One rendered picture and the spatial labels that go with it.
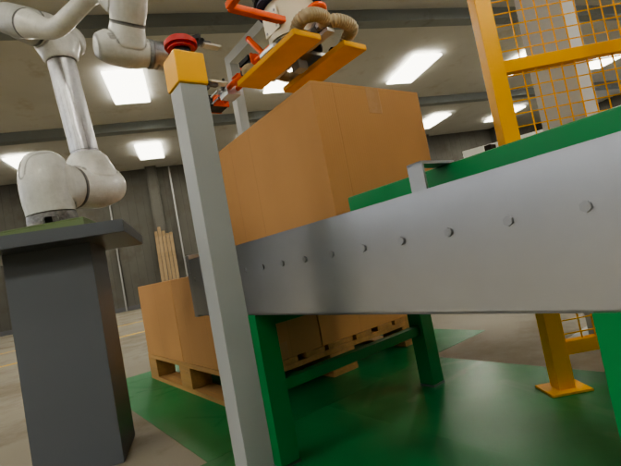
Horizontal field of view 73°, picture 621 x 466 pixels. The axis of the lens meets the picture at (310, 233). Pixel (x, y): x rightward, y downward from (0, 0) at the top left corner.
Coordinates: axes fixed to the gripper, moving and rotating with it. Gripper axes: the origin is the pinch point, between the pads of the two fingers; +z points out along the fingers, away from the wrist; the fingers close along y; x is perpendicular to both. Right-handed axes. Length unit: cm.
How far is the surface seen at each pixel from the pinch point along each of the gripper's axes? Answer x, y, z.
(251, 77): 17.5, 12.5, 0.5
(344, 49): 41.8, 12.3, 19.8
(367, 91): 55, 33, 10
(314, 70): 27.4, 12.3, 19.4
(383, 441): 42, 126, 5
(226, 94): -17.4, 2.1, 11.1
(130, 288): -1135, 61, 263
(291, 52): 35.1, 12.4, 4.1
